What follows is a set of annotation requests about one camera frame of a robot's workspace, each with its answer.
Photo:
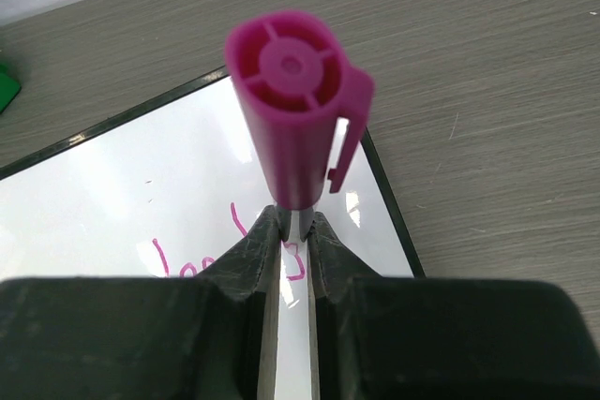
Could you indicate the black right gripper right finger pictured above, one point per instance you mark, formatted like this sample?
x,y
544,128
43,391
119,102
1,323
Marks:
x,y
382,337

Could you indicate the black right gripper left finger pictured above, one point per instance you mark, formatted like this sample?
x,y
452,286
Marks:
x,y
209,336

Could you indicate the white whiteboard with black frame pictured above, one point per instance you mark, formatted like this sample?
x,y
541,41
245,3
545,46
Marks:
x,y
165,188

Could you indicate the white marker with pink cap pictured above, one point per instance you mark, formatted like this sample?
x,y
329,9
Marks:
x,y
306,107

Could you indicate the green plastic tray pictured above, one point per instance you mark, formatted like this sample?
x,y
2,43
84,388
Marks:
x,y
9,88

